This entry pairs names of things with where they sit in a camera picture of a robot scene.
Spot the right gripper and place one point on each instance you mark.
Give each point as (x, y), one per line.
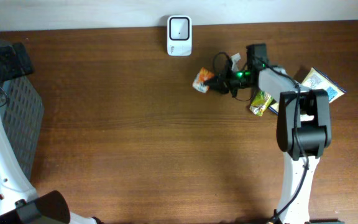
(222, 80)

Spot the orange tissue pack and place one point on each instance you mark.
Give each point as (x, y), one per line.
(200, 79)

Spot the green snack pouch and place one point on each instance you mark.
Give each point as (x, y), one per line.
(260, 103)

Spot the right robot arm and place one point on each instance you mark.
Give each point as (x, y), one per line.
(303, 126)

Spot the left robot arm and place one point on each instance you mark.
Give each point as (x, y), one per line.
(19, 201)

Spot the white barcode scanner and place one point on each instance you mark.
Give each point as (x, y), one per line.
(179, 36)

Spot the grey plastic mesh basket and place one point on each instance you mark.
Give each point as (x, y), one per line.
(22, 119)

